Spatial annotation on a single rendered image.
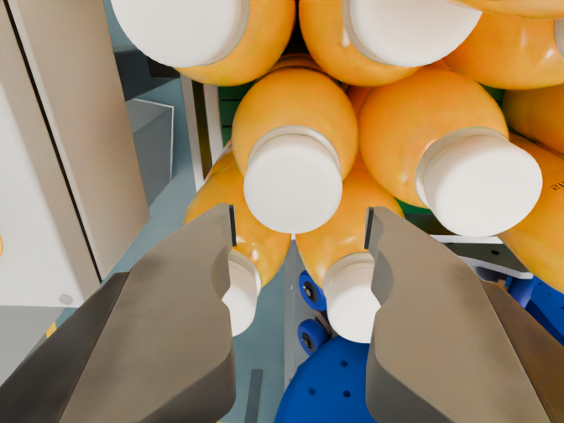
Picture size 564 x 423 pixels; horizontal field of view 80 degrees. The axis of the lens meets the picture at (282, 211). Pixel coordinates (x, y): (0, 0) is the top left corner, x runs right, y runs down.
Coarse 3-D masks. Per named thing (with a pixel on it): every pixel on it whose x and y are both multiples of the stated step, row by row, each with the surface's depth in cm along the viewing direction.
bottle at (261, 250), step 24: (216, 168) 25; (216, 192) 20; (240, 192) 20; (192, 216) 20; (240, 216) 19; (240, 240) 18; (264, 240) 19; (288, 240) 21; (240, 264) 18; (264, 264) 19
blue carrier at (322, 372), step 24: (312, 360) 34; (336, 360) 34; (360, 360) 34; (312, 384) 31; (336, 384) 31; (360, 384) 31; (288, 408) 29; (312, 408) 29; (336, 408) 29; (360, 408) 29
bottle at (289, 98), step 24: (288, 72) 17; (312, 72) 18; (264, 96) 16; (288, 96) 16; (312, 96) 16; (336, 96) 17; (240, 120) 17; (264, 120) 15; (288, 120) 15; (312, 120) 15; (336, 120) 16; (240, 144) 16; (336, 144) 16; (240, 168) 17
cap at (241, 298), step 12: (228, 264) 17; (240, 276) 16; (252, 276) 18; (240, 288) 16; (252, 288) 17; (228, 300) 16; (240, 300) 16; (252, 300) 16; (240, 312) 16; (252, 312) 16; (240, 324) 17
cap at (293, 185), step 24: (264, 144) 13; (288, 144) 12; (312, 144) 13; (264, 168) 13; (288, 168) 13; (312, 168) 13; (336, 168) 13; (264, 192) 13; (288, 192) 13; (312, 192) 13; (336, 192) 13; (264, 216) 14; (288, 216) 14; (312, 216) 14
